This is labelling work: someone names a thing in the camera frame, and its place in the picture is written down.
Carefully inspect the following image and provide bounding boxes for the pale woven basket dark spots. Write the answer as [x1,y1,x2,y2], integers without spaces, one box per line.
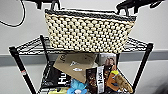
[44,8,138,55]

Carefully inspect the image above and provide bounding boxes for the box with colourful picture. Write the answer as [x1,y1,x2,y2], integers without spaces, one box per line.
[98,53,118,81]

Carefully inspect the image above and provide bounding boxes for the orange toy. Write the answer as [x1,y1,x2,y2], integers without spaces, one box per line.
[110,69,120,80]

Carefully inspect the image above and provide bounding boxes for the brown plush toy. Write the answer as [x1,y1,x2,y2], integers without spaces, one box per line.
[106,72,134,94]

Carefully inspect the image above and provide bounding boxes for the tall black white box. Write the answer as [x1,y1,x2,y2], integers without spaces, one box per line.
[85,65,105,94]

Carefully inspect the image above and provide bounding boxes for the blue plush toy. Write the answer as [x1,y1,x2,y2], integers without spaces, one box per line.
[67,79,88,94]

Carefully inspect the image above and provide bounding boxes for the yellow green toy bowls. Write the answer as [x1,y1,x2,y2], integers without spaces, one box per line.
[48,87,70,94]

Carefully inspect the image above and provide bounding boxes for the thin black cable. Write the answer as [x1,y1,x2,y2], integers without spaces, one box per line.
[0,0,27,28]

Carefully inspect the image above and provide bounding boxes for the black wire shelf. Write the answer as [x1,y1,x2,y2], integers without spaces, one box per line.
[8,33,155,94]

